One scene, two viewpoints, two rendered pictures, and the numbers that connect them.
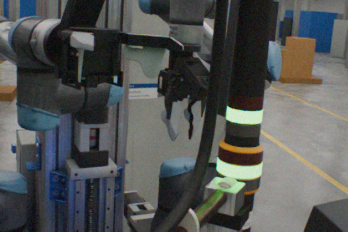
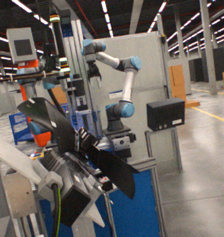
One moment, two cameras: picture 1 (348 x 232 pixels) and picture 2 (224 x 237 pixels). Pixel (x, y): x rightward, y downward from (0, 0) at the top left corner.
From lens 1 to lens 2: 0.99 m
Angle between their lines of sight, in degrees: 16
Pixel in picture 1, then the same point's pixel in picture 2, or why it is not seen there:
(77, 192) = (79, 119)
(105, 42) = (51, 58)
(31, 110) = (45, 83)
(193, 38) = (90, 57)
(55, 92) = (50, 78)
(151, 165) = (128, 123)
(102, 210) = (89, 125)
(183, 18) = (86, 53)
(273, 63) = (134, 62)
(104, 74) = (52, 66)
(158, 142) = not seen: hidden behind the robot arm
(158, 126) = not seen: hidden behind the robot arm
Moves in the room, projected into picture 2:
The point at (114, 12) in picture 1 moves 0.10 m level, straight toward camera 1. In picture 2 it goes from (80, 60) to (77, 59)
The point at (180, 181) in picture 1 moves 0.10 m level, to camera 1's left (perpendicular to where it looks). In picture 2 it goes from (110, 109) to (99, 111)
